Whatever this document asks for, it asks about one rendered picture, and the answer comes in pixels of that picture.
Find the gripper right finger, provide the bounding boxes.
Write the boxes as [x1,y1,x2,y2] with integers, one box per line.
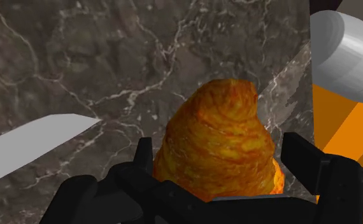
[280,131,363,224]

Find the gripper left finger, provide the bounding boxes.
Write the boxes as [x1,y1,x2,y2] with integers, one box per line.
[39,136,208,224]

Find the orange flaky pastry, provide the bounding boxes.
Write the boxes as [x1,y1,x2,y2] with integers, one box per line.
[152,78,286,203]

